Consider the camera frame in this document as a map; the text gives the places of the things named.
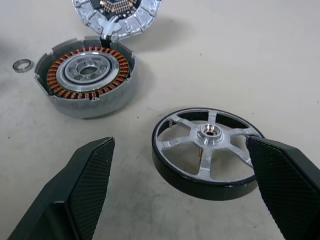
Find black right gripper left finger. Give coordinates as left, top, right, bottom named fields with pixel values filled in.
left=6, top=136, right=116, bottom=240

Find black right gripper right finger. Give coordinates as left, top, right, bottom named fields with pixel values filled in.
left=245, top=135, right=320, bottom=240

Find black rotor wheel silver spokes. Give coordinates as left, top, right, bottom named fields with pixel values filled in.
left=151, top=107, right=266, bottom=201

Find grey motor stator housing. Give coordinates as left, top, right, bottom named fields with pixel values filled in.
left=33, top=35, right=138, bottom=120

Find silver motor cover circuit board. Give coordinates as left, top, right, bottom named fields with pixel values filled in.
left=72, top=0, right=161, bottom=41

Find small metal ring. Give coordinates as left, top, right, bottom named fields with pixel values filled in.
left=12, top=58, right=34, bottom=74

